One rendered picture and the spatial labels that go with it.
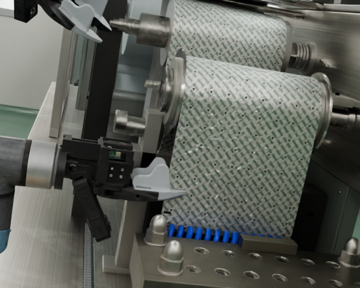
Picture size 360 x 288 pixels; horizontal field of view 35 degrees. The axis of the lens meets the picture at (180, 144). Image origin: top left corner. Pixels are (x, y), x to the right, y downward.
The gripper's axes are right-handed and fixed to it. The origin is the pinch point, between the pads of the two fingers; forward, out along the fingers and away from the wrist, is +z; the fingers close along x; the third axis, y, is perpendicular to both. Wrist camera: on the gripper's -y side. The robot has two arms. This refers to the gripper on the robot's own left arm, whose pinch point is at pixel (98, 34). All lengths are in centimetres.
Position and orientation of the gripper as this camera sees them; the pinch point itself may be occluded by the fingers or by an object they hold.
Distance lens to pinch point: 105.1
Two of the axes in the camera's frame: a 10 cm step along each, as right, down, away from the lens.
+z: 7.3, 6.4, 2.2
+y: 6.2, -5.0, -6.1
